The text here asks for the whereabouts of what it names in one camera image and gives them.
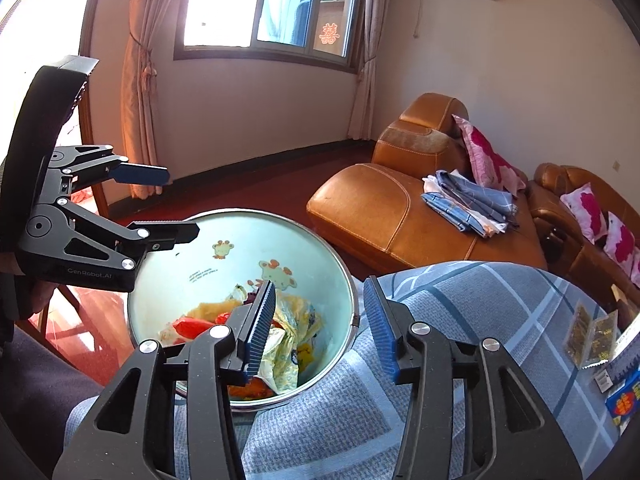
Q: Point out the yellow plastic bag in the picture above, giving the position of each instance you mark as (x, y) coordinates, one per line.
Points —
(210, 310)

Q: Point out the red plastic wrapper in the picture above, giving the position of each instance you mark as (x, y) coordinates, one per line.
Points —
(190, 327)

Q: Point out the pile of folded blue bedding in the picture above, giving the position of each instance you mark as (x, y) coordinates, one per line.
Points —
(470, 205)

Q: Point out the pink floral cushion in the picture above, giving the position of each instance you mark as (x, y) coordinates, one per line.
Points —
(585, 210)
(636, 267)
(620, 242)

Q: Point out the pale printed plastic bag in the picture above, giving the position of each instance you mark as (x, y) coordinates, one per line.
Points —
(295, 355)

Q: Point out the orange lit curtain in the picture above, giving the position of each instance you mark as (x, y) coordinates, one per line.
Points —
(150, 85)

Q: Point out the blue checked tablecloth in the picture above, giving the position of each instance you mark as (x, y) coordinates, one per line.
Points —
(500, 300)

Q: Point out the blue yellow open carton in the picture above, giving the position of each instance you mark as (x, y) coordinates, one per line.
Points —
(625, 405)

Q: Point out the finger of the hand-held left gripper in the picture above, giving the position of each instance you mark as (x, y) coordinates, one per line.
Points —
(142, 175)
(165, 235)

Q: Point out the sliding glass window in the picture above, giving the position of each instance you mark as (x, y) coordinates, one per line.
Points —
(280, 10)

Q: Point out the orange leather chaise sofa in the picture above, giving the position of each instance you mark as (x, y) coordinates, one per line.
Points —
(380, 205)

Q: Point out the orange leather three-seat sofa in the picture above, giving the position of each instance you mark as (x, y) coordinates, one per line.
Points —
(585, 260)

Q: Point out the air conditioner pipe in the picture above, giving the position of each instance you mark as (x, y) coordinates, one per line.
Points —
(417, 10)

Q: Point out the beige curtain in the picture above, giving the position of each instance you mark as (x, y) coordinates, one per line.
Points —
(370, 60)

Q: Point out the red window decal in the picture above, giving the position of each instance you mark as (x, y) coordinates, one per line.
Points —
(328, 34)

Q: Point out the red white paper packet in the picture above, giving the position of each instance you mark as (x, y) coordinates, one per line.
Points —
(255, 390)

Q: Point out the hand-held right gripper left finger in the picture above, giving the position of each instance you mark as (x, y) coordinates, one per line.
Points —
(260, 330)

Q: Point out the tall white blue carton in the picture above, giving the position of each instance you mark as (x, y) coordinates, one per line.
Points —
(622, 360)

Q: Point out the person's dark trousers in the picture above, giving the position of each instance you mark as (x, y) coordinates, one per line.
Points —
(40, 400)

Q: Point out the teal cartoon print bin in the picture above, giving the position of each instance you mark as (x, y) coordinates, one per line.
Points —
(210, 240)

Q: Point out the long pink floral pillow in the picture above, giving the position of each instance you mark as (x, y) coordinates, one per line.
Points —
(485, 155)

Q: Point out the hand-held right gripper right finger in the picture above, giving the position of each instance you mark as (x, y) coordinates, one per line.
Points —
(380, 330)

